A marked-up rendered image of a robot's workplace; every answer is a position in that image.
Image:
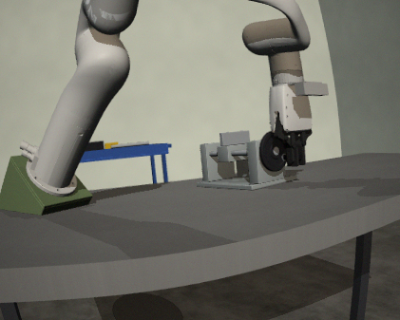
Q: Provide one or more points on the grey clamp slide with handwheel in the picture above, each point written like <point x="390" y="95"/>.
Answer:
<point x="219" y="172"/>

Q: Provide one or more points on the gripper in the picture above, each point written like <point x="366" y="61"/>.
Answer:
<point x="293" y="113"/>

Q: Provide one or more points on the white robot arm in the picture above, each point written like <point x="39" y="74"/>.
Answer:
<point x="103" y="66"/>

